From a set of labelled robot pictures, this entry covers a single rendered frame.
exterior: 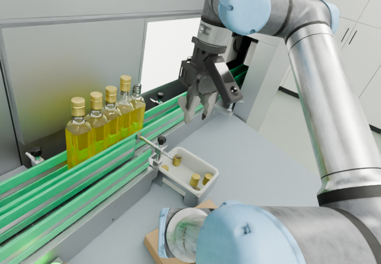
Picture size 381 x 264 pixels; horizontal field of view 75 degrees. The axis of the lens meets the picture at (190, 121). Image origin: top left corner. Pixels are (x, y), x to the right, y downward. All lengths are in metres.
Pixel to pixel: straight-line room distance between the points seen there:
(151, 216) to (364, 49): 3.73
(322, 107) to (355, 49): 3.82
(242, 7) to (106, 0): 0.53
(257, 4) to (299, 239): 0.33
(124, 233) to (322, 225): 0.73
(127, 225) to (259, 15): 0.76
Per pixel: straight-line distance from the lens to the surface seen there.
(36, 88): 0.81
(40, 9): 0.76
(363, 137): 0.38
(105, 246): 0.90
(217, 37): 0.56
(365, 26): 4.17
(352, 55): 4.22
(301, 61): 0.44
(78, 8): 0.81
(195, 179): 1.03
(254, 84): 1.55
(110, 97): 0.80
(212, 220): 0.28
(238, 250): 0.24
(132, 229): 0.93
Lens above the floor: 1.54
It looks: 33 degrees down
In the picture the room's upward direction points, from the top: 15 degrees clockwise
